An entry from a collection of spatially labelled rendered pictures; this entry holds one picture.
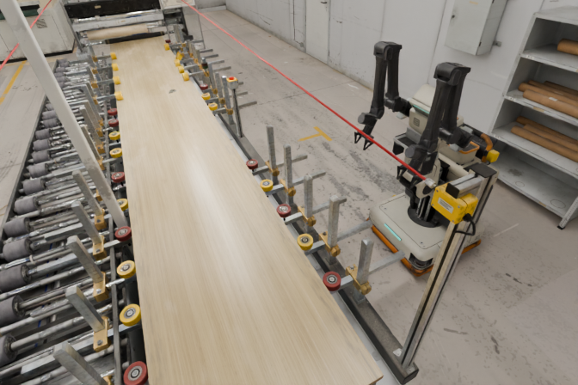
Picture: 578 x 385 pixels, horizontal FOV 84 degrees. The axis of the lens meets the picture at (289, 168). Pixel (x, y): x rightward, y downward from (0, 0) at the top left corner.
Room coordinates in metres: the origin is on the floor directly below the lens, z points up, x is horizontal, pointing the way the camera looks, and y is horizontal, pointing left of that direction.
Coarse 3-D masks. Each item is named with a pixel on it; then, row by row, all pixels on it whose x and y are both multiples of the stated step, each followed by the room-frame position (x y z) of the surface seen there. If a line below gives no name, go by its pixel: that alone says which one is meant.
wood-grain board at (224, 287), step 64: (128, 64) 3.91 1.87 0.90; (128, 128) 2.31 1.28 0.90; (192, 128) 2.25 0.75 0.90; (128, 192) 1.49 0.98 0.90; (192, 192) 1.46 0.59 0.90; (256, 192) 1.43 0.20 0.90; (192, 256) 0.99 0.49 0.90; (256, 256) 0.97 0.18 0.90; (192, 320) 0.67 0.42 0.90; (256, 320) 0.66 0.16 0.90; (320, 320) 0.64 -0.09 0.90; (192, 384) 0.44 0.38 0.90; (256, 384) 0.43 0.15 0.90; (320, 384) 0.42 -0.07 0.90
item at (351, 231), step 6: (366, 222) 1.21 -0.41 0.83; (354, 228) 1.18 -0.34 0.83; (360, 228) 1.17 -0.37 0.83; (366, 228) 1.19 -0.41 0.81; (342, 234) 1.14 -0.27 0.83; (348, 234) 1.14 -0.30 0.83; (354, 234) 1.16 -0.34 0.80; (312, 246) 1.07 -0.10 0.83; (318, 246) 1.07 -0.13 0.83; (324, 246) 1.08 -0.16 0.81; (306, 252) 1.03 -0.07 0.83; (312, 252) 1.05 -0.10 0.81
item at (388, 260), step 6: (402, 252) 0.99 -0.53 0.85; (384, 258) 0.96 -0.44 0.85; (390, 258) 0.96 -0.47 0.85; (396, 258) 0.96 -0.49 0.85; (402, 258) 0.97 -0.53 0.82; (372, 264) 0.93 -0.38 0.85; (378, 264) 0.93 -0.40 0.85; (384, 264) 0.93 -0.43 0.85; (390, 264) 0.94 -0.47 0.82; (372, 270) 0.90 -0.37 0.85; (378, 270) 0.91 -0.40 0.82; (348, 276) 0.87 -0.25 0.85; (342, 282) 0.84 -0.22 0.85; (348, 282) 0.84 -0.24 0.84; (342, 288) 0.83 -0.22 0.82
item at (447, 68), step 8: (440, 64) 1.41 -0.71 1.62; (448, 64) 1.39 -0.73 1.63; (456, 64) 1.41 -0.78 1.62; (440, 72) 1.39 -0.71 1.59; (448, 72) 1.35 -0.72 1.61; (464, 72) 1.38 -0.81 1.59; (456, 88) 1.39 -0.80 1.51; (448, 96) 1.42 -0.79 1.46; (456, 96) 1.40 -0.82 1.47; (448, 104) 1.42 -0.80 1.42; (456, 104) 1.40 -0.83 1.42; (448, 112) 1.41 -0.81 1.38; (456, 112) 1.41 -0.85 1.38; (448, 120) 1.41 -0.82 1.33; (456, 120) 1.42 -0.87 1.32; (440, 128) 1.45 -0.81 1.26; (448, 128) 1.40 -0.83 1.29; (456, 128) 1.39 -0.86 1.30; (448, 136) 1.39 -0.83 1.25; (456, 136) 1.39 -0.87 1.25
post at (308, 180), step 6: (306, 180) 1.27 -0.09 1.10; (312, 180) 1.29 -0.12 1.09; (306, 186) 1.28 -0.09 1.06; (312, 186) 1.29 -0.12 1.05; (306, 192) 1.28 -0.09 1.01; (312, 192) 1.29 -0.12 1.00; (306, 198) 1.28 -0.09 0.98; (312, 198) 1.29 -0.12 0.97; (306, 204) 1.28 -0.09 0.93; (306, 210) 1.28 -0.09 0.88; (306, 216) 1.28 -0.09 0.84; (306, 228) 1.28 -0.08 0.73
